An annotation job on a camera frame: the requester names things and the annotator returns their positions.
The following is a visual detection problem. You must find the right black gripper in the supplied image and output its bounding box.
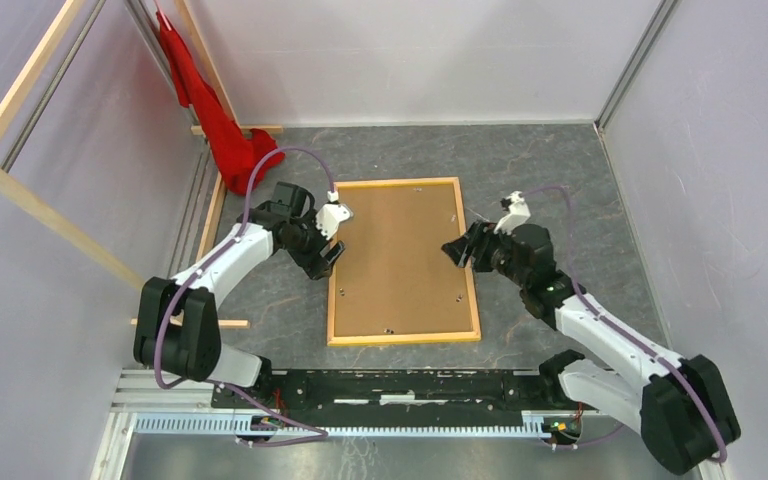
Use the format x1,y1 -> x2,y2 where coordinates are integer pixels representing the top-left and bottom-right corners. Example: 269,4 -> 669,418
440,219 -> 528,288

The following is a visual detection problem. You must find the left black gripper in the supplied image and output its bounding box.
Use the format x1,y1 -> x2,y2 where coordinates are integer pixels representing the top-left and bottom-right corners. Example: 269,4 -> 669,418
282,209 -> 346,281

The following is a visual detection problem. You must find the brown cardboard backing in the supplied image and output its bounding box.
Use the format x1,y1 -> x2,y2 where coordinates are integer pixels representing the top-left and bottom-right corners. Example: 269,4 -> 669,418
334,185 -> 474,339

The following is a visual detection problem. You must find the yellow picture frame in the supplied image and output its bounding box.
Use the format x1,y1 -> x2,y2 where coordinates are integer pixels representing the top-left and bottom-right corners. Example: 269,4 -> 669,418
326,176 -> 483,348

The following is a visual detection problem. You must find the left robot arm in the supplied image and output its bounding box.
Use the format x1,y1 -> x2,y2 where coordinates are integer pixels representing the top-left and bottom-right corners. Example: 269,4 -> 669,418
133,182 -> 353,408

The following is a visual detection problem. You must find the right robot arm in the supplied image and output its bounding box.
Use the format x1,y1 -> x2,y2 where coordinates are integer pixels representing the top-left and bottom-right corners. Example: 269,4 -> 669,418
441,221 -> 741,475

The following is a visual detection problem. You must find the red cloth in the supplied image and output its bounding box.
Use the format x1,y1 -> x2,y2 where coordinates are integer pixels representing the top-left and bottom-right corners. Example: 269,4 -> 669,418
156,10 -> 285,195

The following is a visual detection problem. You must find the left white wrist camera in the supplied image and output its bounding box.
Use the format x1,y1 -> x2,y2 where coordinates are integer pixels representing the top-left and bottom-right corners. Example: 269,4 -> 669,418
315,190 -> 354,240

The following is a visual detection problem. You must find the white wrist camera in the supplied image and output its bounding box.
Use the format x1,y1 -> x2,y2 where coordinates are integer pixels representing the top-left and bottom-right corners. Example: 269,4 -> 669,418
315,190 -> 354,240
493,191 -> 531,235

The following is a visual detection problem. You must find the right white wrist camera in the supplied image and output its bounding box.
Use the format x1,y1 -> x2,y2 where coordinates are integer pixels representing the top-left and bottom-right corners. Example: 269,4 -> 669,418
493,191 -> 531,235

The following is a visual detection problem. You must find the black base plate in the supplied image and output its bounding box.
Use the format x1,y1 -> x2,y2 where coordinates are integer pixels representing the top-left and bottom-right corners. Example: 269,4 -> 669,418
244,369 -> 593,429

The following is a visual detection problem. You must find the aluminium rail base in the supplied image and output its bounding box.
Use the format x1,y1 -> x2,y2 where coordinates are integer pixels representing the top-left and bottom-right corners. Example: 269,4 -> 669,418
91,369 -> 670,479

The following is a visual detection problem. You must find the wooden rack frame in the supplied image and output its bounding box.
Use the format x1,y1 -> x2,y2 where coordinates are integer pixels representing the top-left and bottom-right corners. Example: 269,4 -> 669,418
0,0 -> 285,331

